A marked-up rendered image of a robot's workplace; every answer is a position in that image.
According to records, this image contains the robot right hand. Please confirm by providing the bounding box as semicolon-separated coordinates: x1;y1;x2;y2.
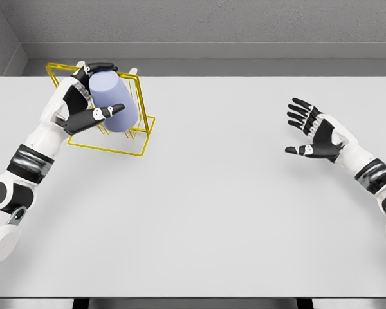
284;97;358;164

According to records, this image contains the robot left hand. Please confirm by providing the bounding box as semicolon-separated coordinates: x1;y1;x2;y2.
40;61;125;136

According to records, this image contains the yellow wire cup holder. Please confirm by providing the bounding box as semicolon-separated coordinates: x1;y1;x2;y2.
45;62;156;158

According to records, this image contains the lavender blue cup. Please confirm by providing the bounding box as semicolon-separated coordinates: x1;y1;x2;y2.
88;70;138;133

